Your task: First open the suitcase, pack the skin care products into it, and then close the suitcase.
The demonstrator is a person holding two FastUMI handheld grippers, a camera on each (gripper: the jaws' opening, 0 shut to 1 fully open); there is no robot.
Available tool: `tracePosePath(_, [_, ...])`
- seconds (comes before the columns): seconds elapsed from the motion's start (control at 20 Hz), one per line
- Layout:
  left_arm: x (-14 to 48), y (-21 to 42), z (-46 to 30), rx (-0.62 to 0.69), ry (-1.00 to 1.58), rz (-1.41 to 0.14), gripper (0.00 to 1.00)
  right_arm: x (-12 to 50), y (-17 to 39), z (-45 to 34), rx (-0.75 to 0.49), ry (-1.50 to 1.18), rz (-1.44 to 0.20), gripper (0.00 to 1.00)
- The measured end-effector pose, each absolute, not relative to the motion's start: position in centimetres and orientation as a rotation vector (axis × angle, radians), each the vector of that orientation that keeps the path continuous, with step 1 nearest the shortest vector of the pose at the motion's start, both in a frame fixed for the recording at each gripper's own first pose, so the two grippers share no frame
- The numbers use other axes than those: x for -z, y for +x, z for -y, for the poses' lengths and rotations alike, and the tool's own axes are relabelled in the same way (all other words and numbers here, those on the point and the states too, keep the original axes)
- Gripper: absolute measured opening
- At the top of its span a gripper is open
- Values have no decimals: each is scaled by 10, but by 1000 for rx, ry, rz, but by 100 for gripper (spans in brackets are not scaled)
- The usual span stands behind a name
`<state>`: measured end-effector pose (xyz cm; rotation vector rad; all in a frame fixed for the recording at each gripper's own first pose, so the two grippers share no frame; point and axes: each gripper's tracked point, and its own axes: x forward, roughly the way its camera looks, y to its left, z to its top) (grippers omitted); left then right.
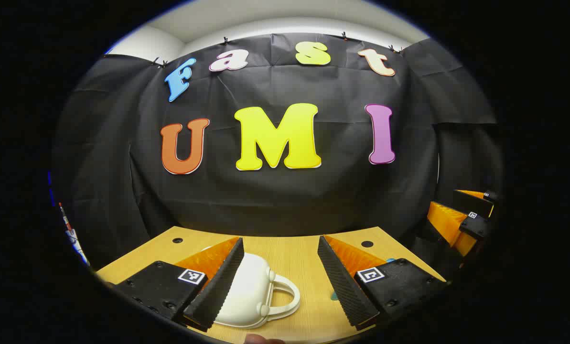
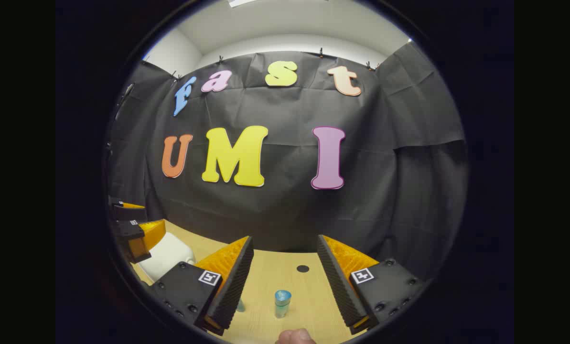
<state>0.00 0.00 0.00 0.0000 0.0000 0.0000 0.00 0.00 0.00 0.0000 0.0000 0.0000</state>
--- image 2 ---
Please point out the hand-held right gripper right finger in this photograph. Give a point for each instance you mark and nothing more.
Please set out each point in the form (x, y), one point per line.
(337, 286)

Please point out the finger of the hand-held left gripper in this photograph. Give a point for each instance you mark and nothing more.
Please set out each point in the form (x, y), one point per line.
(132, 234)
(127, 213)

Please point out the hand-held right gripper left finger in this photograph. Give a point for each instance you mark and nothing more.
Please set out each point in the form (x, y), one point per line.
(234, 286)

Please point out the small teal clear bottle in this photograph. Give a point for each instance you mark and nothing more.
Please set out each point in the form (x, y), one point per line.
(241, 306)

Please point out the white suitcase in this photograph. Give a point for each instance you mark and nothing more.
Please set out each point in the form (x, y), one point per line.
(167, 255)

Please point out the blue capped clear bottle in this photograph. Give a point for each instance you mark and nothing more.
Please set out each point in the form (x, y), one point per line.
(282, 306)

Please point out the black table grommet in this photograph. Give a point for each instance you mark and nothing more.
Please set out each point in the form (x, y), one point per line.
(303, 268)

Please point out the black backdrop cloth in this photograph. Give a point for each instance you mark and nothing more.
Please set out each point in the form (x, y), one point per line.
(284, 215)

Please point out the ceiling light panel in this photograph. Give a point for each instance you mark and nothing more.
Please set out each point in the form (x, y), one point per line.
(241, 2)

